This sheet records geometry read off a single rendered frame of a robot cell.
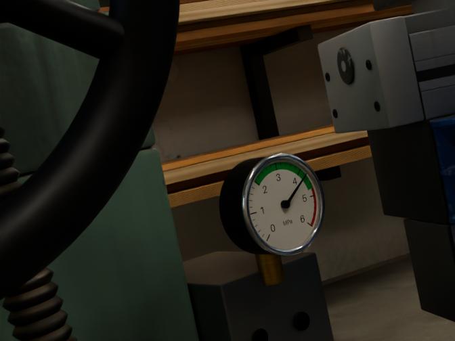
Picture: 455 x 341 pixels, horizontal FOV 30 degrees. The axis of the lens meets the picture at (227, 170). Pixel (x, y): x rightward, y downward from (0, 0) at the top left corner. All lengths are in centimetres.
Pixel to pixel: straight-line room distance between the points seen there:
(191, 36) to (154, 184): 219
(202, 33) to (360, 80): 200
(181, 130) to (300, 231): 269
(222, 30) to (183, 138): 59
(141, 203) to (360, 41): 29
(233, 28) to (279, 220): 229
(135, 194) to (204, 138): 271
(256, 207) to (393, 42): 27
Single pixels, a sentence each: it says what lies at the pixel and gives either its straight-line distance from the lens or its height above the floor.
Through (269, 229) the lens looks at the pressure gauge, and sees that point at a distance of 51.
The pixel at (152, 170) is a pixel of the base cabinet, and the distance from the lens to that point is 54.
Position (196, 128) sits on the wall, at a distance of 323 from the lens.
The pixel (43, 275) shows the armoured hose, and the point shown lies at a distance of 37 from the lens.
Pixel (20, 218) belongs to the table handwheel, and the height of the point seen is 70.
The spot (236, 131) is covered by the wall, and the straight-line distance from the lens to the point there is 331.
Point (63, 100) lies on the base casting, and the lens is 52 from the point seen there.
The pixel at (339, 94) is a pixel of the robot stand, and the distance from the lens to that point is 81.
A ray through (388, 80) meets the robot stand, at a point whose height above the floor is 72.
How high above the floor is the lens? 71
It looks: 3 degrees down
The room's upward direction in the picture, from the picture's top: 12 degrees counter-clockwise
